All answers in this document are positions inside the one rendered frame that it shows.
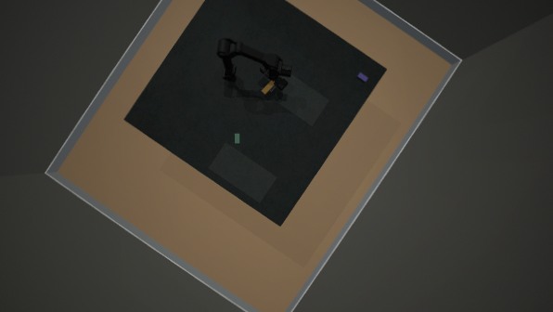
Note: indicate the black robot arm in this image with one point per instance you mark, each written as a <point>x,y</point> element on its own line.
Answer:
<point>272,62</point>

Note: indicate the brown rectangular bar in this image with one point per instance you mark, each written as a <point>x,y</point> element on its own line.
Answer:
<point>268,87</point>

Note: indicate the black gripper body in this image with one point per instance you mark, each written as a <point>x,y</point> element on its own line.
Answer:
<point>281,83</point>

